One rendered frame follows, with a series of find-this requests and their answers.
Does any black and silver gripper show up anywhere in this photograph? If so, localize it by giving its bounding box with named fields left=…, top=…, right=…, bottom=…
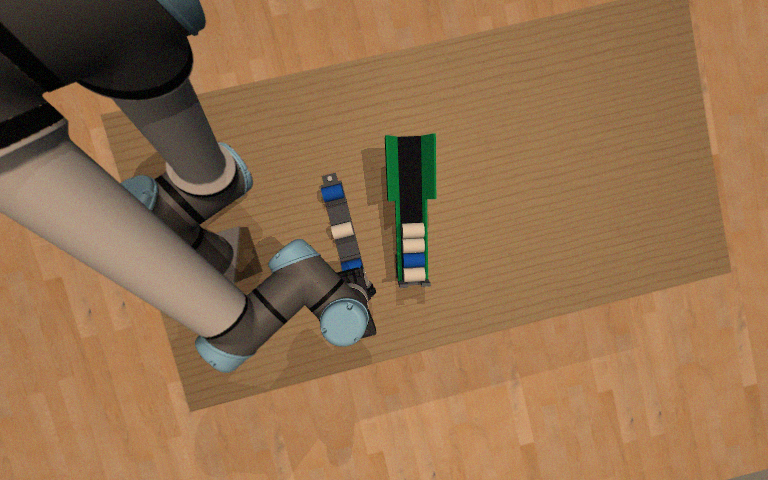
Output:
left=337, top=267, right=376, bottom=301

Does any beige cylinder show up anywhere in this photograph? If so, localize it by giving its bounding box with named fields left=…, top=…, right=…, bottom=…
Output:
left=402, top=238, right=425, bottom=254
left=331, top=221, right=354, bottom=240
left=403, top=267, right=425, bottom=282
left=401, top=223, right=425, bottom=239

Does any blue cylinder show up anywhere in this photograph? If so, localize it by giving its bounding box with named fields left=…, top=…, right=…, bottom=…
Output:
left=321, top=184, right=344, bottom=202
left=402, top=252, right=425, bottom=268
left=341, top=258, right=363, bottom=271

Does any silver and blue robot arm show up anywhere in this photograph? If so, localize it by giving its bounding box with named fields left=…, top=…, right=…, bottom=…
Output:
left=0, top=0, right=376, bottom=373

